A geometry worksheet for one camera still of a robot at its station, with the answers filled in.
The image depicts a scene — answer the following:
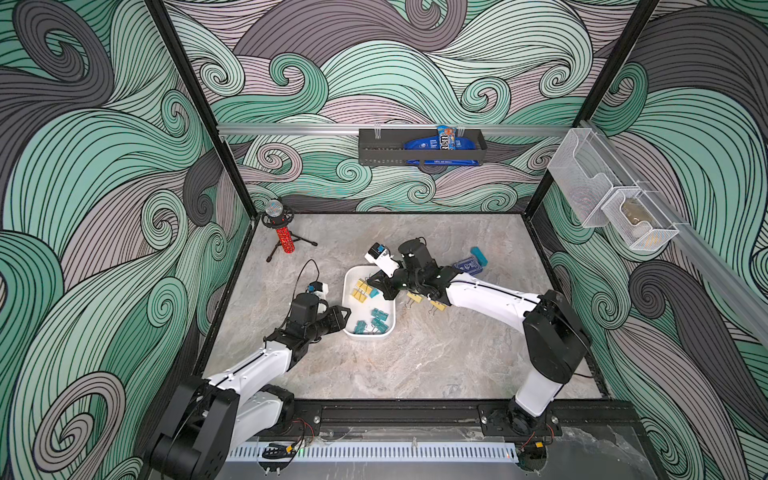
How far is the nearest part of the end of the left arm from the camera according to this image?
0.64 metres

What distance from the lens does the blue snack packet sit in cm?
91

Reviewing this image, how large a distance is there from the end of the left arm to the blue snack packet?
1.94 ft

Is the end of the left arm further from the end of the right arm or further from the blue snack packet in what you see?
the blue snack packet
